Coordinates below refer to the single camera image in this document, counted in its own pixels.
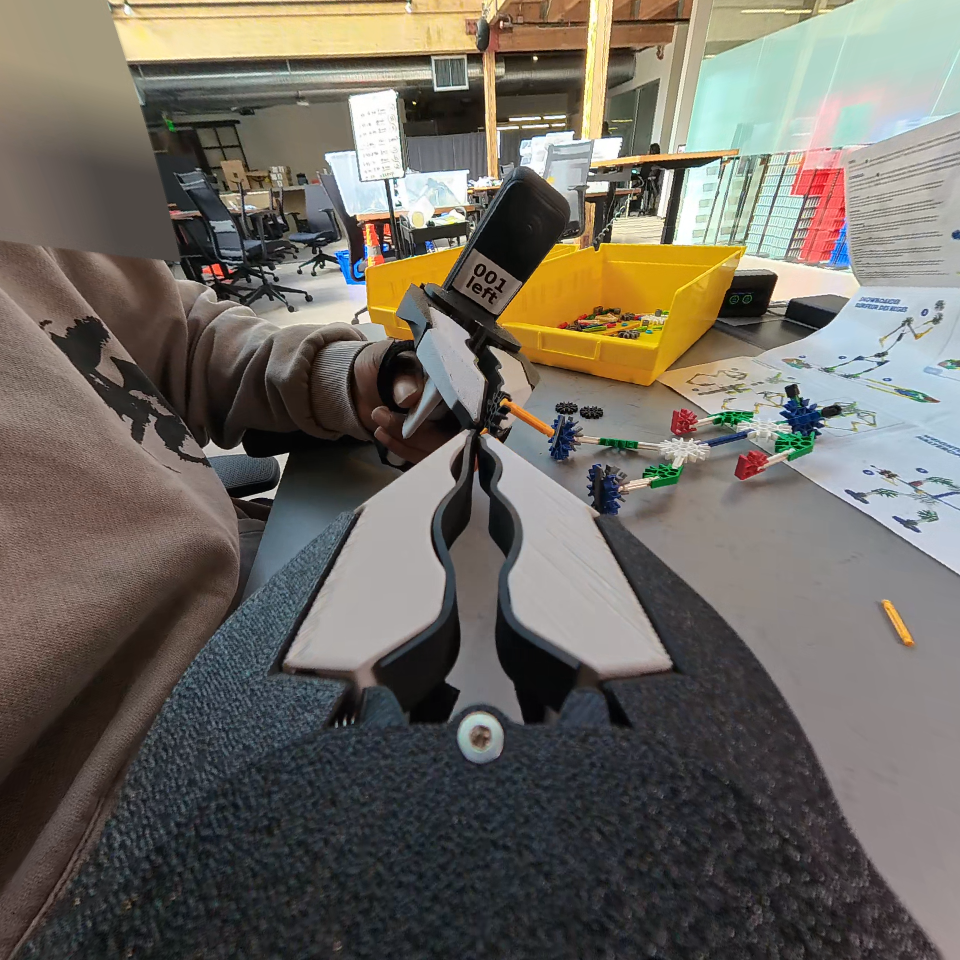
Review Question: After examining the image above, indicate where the silver ribbed duct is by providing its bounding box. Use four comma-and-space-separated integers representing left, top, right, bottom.
135, 52, 639, 102

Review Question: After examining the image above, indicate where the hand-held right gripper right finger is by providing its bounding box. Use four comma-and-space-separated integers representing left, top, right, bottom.
478, 435, 676, 720

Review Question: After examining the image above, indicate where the printed instruction sheet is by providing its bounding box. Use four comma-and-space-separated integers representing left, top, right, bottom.
658, 112, 960, 579

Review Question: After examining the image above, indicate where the pile of colourful toy pieces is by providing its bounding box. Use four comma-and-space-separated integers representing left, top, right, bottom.
558, 303, 670, 340

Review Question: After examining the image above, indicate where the black padded chair armrest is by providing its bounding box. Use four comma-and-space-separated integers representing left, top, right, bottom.
210, 453, 281, 496

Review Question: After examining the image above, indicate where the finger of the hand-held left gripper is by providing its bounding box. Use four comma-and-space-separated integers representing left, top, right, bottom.
416, 313, 490, 430
499, 354, 540, 434

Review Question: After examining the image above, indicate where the grey desk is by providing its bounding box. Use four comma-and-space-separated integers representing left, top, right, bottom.
240, 322, 960, 960

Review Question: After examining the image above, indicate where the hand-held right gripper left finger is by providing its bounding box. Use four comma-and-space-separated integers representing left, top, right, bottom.
283, 431, 481, 714

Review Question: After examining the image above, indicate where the wooden standing desk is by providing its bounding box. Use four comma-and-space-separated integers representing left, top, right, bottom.
591, 148, 741, 247

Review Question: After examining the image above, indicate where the yellow plastic bin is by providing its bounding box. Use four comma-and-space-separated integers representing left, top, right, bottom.
365, 243, 579, 342
491, 241, 747, 387

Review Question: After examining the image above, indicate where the handwritten white sign board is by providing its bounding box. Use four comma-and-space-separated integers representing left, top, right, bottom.
348, 90, 406, 183

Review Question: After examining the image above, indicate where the stack of red storage bins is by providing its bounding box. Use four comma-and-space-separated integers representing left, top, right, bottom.
791, 168, 849, 260

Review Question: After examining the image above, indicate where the black device with green lights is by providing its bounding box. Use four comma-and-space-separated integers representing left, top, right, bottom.
720, 268, 779, 320

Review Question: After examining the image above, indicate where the person's beige shirt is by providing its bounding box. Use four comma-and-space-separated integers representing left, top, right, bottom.
0, 240, 260, 939

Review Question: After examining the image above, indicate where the colourful toy rod model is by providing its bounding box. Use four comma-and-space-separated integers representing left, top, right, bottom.
547, 382, 843, 517

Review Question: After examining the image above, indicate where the person's left hand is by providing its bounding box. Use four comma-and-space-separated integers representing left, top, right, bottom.
352, 342, 453, 468

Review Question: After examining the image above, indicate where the black power adapter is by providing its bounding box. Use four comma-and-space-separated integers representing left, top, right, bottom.
787, 294, 850, 331

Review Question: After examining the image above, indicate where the person's left forearm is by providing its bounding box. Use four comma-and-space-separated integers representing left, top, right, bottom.
180, 281, 376, 444

